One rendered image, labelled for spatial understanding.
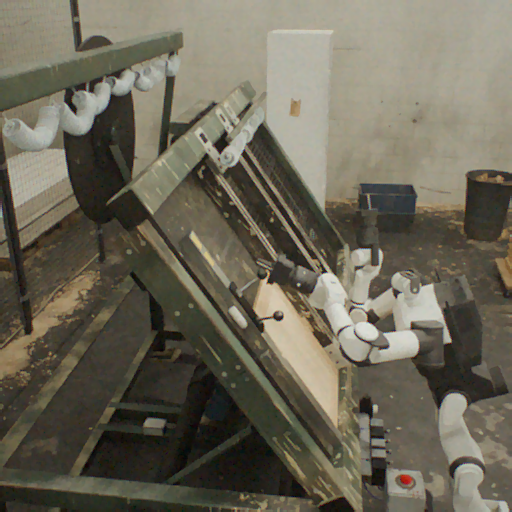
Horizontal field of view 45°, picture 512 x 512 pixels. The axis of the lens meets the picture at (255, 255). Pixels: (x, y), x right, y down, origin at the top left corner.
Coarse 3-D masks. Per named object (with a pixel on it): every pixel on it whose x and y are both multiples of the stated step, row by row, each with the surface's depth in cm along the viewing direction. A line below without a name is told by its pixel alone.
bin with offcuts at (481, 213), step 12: (468, 180) 635; (480, 180) 620; (492, 180) 641; (504, 180) 652; (468, 192) 639; (480, 192) 625; (492, 192) 620; (504, 192) 621; (468, 204) 643; (480, 204) 630; (492, 204) 626; (504, 204) 628; (468, 216) 648; (480, 216) 636; (492, 216) 632; (504, 216) 638; (468, 228) 652; (480, 228) 641; (492, 228) 638
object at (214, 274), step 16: (192, 240) 198; (192, 256) 201; (208, 272) 202; (224, 288) 204; (256, 336) 209; (272, 352) 211; (288, 368) 214; (288, 384) 215; (304, 384) 220; (304, 400) 217; (320, 416) 219; (336, 432) 223
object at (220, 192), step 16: (208, 144) 239; (240, 144) 236; (208, 160) 238; (208, 176) 240; (208, 192) 243; (224, 192) 242; (224, 208) 245; (240, 208) 246; (240, 224) 246; (256, 240) 248; (256, 256) 251; (272, 256) 250; (304, 304) 257; (320, 320) 263; (320, 336) 262; (336, 352) 264
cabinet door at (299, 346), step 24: (264, 288) 239; (264, 312) 227; (288, 312) 250; (288, 336) 237; (312, 336) 260; (288, 360) 224; (312, 360) 246; (312, 384) 233; (336, 384) 256; (336, 408) 242
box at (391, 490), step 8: (392, 472) 205; (400, 472) 205; (408, 472) 205; (416, 472) 205; (392, 480) 202; (400, 480) 202; (416, 480) 202; (392, 488) 199; (400, 488) 199; (416, 488) 199; (424, 488) 200; (384, 496) 208; (392, 496) 197; (400, 496) 197; (408, 496) 196; (416, 496) 196; (424, 496) 196; (384, 504) 207; (392, 504) 198; (400, 504) 198; (408, 504) 198; (416, 504) 197; (424, 504) 197
